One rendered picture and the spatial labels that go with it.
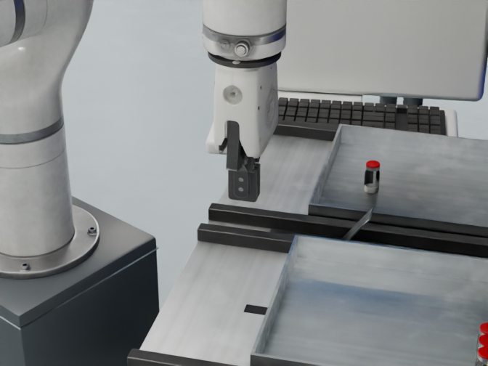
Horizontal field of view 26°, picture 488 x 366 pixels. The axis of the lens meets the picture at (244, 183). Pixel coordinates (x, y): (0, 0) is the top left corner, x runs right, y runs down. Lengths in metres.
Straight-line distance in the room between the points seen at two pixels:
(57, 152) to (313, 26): 0.75
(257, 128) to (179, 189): 2.29
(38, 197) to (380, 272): 0.46
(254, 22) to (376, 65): 1.03
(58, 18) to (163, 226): 1.86
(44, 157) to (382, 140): 0.57
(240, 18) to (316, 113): 0.92
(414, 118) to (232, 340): 0.78
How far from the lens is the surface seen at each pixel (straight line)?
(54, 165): 1.42
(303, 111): 1.94
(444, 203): 1.57
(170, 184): 3.37
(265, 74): 1.06
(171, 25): 4.64
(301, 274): 1.39
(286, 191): 1.58
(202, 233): 1.45
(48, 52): 1.38
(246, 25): 1.03
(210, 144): 1.89
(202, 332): 1.29
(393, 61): 2.04
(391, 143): 1.70
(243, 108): 1.05
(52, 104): 1.38
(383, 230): 1.46
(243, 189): 1.14
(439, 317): 1.33
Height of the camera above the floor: 1.67
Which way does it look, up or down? 30 degrees down
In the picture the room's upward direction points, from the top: straight up
